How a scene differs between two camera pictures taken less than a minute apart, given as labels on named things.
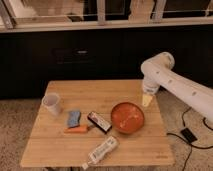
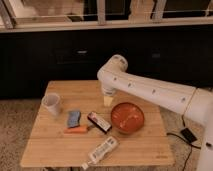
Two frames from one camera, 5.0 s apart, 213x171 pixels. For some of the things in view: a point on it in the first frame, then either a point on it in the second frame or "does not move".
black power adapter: x=188 y=135 does not move
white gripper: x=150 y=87 -> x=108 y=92
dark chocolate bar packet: x=99 y=122 does not move
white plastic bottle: x=106 y=148 does not move
